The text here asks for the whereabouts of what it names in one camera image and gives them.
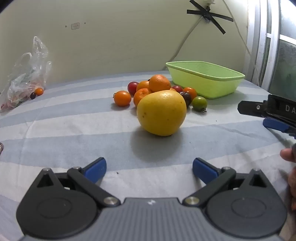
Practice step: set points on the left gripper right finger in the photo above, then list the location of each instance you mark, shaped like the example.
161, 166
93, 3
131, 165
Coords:
215, 180

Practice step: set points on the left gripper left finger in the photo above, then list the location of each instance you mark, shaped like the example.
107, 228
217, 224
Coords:
85, 180

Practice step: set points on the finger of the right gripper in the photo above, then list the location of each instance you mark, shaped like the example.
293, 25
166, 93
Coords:
279, 126
253, 108

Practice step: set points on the green tomato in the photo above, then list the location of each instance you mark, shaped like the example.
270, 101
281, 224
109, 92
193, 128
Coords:
199, 104

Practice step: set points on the orange red tomato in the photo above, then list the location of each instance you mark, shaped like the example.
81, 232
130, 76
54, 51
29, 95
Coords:
192, 92

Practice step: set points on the dark purple tomato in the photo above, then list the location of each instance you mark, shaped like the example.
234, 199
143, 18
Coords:
186, 97

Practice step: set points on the large yellow grapefruit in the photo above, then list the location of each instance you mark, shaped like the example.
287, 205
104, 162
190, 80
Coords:
162, 113

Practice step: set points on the orange cherry tomato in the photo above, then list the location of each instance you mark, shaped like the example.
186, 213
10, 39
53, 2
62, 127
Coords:
122, 98

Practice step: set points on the orange mandarin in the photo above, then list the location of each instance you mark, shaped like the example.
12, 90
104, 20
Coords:
159, 82
140, 94
142, 84

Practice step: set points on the red cherry tomato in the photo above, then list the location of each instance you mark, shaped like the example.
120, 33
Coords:
132, 87

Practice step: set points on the person's right hand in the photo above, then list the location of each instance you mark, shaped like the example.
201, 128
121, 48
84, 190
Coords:
288, 154

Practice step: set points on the striped bed sheet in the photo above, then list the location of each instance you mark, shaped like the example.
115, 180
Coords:
74, 123

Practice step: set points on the green plastic basket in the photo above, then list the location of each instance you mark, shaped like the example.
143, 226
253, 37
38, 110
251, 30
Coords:
209, 80

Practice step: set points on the small orange tomato by bag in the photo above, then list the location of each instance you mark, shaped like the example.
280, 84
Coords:
39, 91

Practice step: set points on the small dark tomato by bag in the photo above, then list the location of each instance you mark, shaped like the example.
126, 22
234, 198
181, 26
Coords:
33, 95

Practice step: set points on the black tape cross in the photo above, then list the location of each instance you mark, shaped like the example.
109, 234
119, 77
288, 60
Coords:
207, 14

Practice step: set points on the clear plastic bag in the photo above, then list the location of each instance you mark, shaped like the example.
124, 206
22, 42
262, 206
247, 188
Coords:
30, 72

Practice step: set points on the window frame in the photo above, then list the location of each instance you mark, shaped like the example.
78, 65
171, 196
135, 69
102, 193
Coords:
270, 55

